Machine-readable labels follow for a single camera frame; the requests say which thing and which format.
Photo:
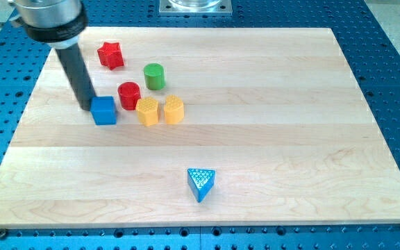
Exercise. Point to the yellow hexagon block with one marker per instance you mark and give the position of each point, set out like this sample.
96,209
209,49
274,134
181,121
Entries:
147,111

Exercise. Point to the blue triangle block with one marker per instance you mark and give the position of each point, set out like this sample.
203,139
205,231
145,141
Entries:
200,181

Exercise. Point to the red cylinder block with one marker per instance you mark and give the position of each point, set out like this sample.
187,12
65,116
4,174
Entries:
129,94

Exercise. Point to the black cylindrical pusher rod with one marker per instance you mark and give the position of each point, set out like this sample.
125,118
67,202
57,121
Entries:
76,71

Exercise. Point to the yellow heart block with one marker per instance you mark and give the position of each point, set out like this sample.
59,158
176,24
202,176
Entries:
173,109

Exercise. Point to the blue perforated table plate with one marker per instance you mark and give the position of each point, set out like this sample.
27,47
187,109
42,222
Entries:
370,52

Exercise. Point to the wooden board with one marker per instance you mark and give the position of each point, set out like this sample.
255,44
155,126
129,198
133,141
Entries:
276,112

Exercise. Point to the green cylinder block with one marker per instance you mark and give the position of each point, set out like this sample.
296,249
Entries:
154,76

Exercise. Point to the red star block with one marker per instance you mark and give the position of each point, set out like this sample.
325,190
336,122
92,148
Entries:
110,55

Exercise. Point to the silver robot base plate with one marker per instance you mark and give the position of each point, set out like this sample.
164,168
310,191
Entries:
195,7

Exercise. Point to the blue cube block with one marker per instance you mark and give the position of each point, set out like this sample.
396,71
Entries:
103,110

